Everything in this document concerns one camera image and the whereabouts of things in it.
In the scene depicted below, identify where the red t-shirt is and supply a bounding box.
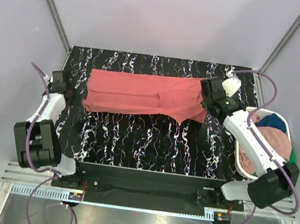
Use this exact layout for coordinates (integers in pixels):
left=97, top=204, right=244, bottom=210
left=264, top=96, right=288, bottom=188
left=82, top=69, right=207, bottom=123

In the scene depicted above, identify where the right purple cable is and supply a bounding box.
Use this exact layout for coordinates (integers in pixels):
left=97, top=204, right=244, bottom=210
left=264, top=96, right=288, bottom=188
left=187, top=65, right=300, bottom=224

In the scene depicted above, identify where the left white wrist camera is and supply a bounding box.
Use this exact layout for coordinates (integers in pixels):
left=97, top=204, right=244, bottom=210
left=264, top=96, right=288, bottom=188
left=44, top=74, right=53, bottom=89

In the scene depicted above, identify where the purple cable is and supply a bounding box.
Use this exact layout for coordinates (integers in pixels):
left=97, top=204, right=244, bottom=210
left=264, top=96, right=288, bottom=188
left=10, top=62, right=98, bottom=224
left=187, top=65, right=300, bottom=224

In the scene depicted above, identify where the white laundry basket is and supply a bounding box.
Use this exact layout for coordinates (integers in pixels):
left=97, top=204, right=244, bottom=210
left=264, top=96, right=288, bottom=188
left=235, top=109, right=291, bottom=180

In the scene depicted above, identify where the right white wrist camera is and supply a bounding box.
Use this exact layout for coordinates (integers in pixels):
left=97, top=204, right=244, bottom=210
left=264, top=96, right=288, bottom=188
left=222, top=70, right=242, bottom=97

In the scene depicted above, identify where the aluminium corner post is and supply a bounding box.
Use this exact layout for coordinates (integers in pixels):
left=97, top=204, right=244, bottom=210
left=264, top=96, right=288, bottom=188
left=45, top=0, right=72, bottom=53
left=259, top=13, right=300, bottom=73

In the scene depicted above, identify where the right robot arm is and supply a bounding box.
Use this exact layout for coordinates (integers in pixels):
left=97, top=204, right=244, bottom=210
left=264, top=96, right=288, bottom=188
left=200, top=76, right=299, bottom=209

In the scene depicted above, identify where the blue t-shirt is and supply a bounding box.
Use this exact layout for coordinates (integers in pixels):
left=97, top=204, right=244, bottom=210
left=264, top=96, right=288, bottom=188
left=256, top=113, right=287, bottom=133

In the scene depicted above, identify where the right aluminium corner post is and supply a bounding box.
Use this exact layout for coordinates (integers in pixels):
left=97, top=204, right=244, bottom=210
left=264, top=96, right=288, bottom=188
left=259, top=13, right=300, bottom=73

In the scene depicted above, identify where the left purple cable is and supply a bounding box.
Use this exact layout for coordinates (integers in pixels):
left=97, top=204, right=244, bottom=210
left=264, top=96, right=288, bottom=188
left=10, top=62, right=98, bottom=224

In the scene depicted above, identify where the pink printed t-shirt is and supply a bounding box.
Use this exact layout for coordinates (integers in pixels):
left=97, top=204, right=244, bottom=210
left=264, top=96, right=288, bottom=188
left=239, top=113, right=292, bottom=175

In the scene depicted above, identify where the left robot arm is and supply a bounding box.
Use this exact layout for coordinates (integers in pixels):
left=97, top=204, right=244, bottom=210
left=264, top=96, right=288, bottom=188
left=13, top=63, right=84, bottom=188

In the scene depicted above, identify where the left aluminium corner post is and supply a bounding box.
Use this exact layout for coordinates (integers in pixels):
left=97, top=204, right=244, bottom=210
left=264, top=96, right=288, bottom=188
left=45, top=0, right=72, bottom=53

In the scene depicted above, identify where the aluminium frame rail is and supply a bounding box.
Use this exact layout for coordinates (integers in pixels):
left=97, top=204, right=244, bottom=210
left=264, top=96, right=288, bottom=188
left=1, top=162, right=295, bottom=221

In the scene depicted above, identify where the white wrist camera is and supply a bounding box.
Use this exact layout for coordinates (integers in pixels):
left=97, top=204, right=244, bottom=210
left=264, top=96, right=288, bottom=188
left=222, top=70, right=242, bottom=97
left=44, top=74, right=53, bottom=89

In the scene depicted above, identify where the green t-shirt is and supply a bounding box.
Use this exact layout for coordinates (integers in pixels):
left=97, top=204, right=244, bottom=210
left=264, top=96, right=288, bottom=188
left=248, top=145, right=296, bottom=177

